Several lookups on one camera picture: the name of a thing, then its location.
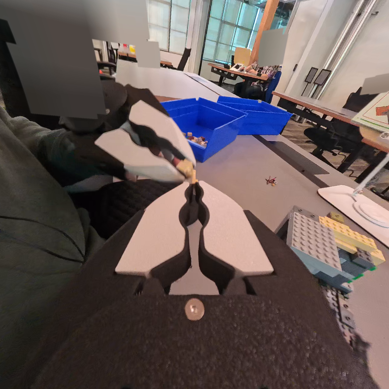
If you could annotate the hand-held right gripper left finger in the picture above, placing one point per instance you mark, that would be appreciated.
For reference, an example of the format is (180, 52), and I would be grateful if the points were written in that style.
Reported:
(149, 243)

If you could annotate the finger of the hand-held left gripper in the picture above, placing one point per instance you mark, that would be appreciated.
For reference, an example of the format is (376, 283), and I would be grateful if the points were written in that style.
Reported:
(127, 152)
(164, 127)

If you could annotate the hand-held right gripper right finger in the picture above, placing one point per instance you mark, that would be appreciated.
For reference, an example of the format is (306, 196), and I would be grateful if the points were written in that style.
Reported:
(240, 243)

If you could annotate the small heap of toy bricks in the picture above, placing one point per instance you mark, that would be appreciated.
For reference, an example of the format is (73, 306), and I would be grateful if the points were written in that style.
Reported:
(197, 139)

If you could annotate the tan square toy tile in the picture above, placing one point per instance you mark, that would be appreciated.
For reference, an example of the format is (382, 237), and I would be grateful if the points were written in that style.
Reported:
(185, 166)

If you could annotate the blue plastic bin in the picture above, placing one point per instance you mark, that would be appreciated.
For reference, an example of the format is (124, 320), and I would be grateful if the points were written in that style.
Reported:
(261, 118)
(212, 127)

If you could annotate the small tan toy tile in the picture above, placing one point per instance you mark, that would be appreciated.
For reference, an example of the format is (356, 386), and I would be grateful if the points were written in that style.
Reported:
(194, 179)

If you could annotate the toy brick building model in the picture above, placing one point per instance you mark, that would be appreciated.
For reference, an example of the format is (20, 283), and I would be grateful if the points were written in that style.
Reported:
(313, 240)

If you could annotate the person's left forearm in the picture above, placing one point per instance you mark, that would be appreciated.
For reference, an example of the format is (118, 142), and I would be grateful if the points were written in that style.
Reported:
(54, 146)

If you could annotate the grey desk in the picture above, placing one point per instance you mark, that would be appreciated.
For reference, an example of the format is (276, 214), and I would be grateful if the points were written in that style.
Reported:
(258, 197)

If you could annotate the wooden background desk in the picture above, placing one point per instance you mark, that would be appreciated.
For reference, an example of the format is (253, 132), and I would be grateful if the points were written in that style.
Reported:
(225, 68)

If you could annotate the wood-edged background desk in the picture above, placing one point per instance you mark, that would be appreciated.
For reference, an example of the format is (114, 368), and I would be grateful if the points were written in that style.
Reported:
(304, 101)

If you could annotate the black quilted wrist pad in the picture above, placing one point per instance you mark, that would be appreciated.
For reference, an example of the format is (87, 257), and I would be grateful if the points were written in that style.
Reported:
(127, 200)

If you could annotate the white wood-edged table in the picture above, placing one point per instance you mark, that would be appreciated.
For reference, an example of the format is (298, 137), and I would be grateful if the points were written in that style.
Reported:
(182, 82)

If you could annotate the black mesh office chair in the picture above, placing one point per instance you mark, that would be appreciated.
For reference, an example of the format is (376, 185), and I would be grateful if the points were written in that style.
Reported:
(184, 59)

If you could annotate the white rounded board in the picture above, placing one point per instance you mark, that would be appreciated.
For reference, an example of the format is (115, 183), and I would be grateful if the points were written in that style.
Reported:
(337, 194)

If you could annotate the blue jacket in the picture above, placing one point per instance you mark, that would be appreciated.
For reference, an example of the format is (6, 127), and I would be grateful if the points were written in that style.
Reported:
(273, 85)

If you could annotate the open instruction booklet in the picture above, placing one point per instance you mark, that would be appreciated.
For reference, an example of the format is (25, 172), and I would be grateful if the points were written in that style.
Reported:
(373, 115)

